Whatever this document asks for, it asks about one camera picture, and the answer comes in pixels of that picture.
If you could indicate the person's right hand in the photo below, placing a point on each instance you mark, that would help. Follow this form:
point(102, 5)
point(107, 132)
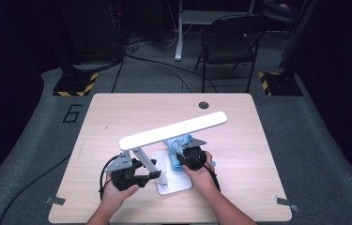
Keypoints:
point(202, 179)

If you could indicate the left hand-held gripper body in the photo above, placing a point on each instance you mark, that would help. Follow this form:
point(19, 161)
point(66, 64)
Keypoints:
point(122, 175)

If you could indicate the grey tape strip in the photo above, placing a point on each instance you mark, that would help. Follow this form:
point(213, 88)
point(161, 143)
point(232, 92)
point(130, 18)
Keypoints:
point(55, 200)
point(286, 203)

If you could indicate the black folding chair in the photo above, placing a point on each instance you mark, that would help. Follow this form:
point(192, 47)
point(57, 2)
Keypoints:
point(226, 47)

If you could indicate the white desk lamp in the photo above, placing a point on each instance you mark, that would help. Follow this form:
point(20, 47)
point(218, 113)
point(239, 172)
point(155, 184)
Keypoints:
point(170, 129)

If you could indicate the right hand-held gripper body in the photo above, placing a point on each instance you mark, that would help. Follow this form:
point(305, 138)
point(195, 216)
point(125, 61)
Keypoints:
point(192, 157)

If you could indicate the person's left hand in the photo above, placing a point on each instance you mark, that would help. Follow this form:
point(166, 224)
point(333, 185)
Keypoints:
point(115, 197)

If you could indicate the dark equipment cabinet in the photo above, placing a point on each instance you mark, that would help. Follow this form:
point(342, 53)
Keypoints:
point(95, 28)

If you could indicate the black stand with striped base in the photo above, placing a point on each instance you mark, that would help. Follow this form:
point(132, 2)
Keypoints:
point(284, 84)
point(75, 82)

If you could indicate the white desk frame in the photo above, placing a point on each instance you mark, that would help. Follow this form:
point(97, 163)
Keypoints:
point(179, 37)

